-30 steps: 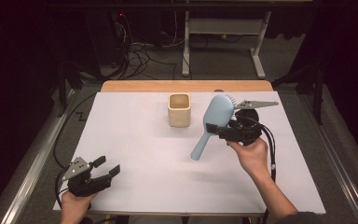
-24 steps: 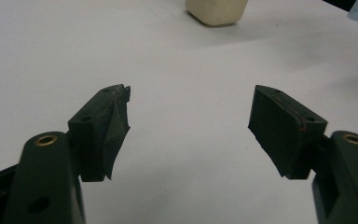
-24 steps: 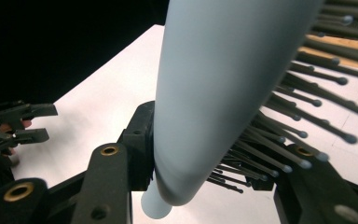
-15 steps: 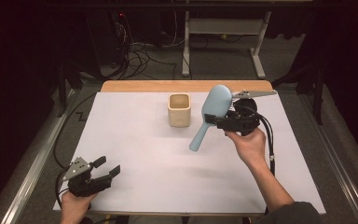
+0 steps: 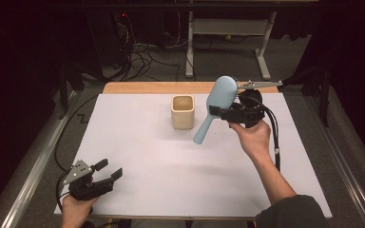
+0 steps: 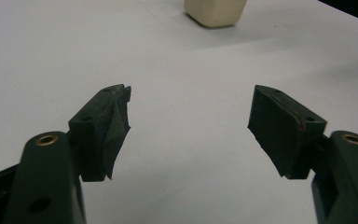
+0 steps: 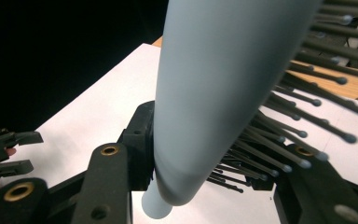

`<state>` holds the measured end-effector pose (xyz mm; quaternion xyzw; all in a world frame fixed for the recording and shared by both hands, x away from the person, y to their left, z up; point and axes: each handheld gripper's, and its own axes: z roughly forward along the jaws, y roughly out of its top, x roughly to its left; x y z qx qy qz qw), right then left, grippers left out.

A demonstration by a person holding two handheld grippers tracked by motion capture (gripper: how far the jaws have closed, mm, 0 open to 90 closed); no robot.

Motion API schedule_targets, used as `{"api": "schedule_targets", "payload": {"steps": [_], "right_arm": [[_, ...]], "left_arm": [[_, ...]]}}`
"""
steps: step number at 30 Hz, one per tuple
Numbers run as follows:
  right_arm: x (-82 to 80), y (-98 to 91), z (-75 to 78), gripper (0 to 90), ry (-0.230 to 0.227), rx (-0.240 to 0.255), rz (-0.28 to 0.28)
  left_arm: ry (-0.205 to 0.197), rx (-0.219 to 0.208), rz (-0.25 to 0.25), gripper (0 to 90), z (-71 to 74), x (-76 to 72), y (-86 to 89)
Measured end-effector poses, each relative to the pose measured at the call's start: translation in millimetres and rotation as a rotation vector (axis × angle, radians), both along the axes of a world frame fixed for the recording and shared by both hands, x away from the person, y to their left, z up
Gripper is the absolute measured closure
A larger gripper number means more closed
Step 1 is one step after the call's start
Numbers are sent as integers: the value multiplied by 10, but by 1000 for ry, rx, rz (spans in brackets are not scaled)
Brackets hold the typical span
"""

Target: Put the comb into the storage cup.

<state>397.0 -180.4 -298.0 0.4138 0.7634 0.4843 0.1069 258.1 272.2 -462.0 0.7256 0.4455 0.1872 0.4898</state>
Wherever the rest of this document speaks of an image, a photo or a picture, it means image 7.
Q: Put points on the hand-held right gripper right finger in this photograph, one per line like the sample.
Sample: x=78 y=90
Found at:
x=258 y=186

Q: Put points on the light blue hairbrush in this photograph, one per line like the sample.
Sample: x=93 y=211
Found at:
x=214 y=93

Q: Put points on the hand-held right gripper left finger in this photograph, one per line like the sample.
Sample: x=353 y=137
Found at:
x=140 y=146

